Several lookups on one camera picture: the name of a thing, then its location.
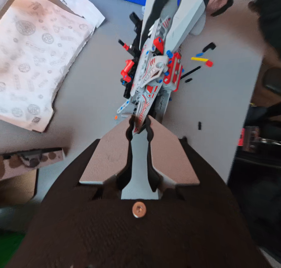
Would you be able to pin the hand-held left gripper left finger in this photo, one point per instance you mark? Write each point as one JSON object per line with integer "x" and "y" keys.
{"x": 105, "y": 160}

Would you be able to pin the white torn paper bag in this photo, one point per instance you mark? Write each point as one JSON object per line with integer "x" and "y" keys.
{"x": 83, "y": 6}

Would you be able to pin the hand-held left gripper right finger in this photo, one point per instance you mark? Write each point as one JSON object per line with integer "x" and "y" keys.
{"x": 173, "y": 160}

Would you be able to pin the blue lego pin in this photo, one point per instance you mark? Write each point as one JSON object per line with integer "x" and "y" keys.
{"x": 199, "y": 54}

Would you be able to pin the brown box stand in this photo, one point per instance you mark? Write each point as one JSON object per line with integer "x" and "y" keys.
{"x": 15, "y": 189}

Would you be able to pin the printed paper bag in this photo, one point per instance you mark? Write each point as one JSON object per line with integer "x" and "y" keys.
{"x": 33, "y": 63}

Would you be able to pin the person's right forearm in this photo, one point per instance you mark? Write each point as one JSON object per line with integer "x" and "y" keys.
{"x": 267, "y": 13}

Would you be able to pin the red lego piece yellow axle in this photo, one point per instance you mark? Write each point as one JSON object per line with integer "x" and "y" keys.
{"x": 209, "y": 63}

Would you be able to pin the red grey lego vehicle model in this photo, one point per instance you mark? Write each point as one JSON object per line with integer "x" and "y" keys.
{"x": 153, "y": 70}

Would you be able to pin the green plastic bin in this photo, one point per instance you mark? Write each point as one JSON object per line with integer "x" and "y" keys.
{"x": 8, "y": 250}

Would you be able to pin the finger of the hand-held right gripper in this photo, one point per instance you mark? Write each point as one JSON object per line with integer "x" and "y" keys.
{"x": 151, "y": 0}
{"x": 188, "y": 20}

